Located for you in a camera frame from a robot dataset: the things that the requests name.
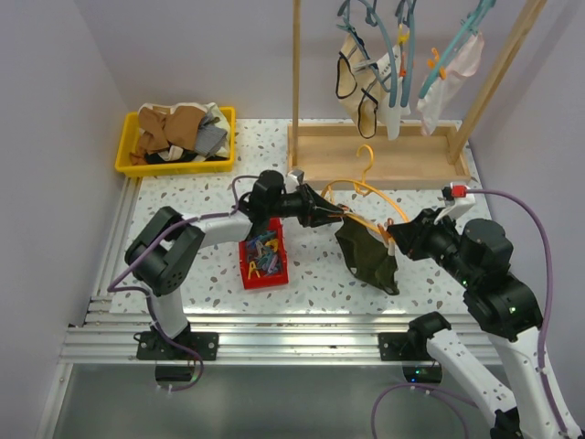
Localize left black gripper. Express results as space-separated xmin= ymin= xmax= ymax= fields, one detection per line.
xmin=266 ymin=183 xmax=343 ymax=228

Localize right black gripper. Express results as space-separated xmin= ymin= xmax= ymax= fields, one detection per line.
xmin=388 ymin=205 xmax=477 ymax=286

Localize dark green underwear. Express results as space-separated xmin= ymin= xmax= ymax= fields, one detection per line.
xmin=335 ymin=217 xmax=399 ymax=295

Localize orange clothes hanger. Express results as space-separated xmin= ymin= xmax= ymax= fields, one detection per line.
xmin=321 ymin=144 xmax=410 ymax=243

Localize white lettered underwear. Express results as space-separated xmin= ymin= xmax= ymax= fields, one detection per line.
xmin=365 ymin=49 xmax=411 ymax=141

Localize grey-blue clothes hanger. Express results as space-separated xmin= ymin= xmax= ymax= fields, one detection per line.
xmin=336 ymin=0 xmax=403 ymax=107

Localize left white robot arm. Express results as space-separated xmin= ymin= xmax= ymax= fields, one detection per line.
xmin=124 ymin=170 xmax=344 ymax=361

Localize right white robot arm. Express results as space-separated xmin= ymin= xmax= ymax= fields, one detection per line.
xmin=387 ymin=209 xmax=584 ymax=438

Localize beige black-trimmed underwear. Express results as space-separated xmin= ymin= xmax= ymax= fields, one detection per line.
xmin=335 ymin=34 xmax=382 ymax=139

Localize orange clothespin on grey hanger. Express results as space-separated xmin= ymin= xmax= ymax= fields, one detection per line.
xmin=399 ymin=53 xmax=408 ymax=78

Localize pink white underwear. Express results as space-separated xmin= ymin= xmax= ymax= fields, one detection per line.
xmin=417 ymin=31 xmax=484 ymax=136

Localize yellow clothespin on hanger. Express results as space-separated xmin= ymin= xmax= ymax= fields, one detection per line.
xmin=397 ymin=24 xmax=410 ymax=45

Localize teal clothes hanger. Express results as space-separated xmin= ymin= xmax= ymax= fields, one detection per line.
xmin=418 ymin=0 xmax=496 ymax=99

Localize wooden drying rack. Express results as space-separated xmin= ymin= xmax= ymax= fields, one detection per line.
xmin=287 ymin=1 xmax=546 ymax=189

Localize colourful clothespins pile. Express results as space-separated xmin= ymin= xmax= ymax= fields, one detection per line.
xmin=244 ymin=230 xmax=282 ymax=279

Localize red clothespin bin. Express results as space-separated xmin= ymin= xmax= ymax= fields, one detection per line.
xmin=239 ymin=218 xmax=289 ymax=290

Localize pile of clothes in bin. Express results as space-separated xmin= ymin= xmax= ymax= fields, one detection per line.
xmin=129 ymin=102 xmax=231 ymax=166

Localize yellow plastic bin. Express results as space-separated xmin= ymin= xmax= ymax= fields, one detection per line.
xmin=114 ymin=106 xmax=236 ymax=177

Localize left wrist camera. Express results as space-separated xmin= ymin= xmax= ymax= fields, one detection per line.
xmin=285 ymin=169 xmax=304 ymax=192

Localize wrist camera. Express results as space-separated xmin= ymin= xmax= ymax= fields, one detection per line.
xmin=433 ymin=183 xmax=476 ymax=225
xmin=285 ymin=169 xmax=304 ymax=192

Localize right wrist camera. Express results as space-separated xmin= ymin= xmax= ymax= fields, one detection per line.
xmin=433 ymin=183 xmax=476 ymax=225

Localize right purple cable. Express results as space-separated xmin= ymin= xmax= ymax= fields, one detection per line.
xmin=369 ymin=187 xmax=568 ymax=439

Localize aluminium rail frame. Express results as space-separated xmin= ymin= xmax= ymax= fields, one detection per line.
xmin=34 ymin=177 xmax=549 ymax=439

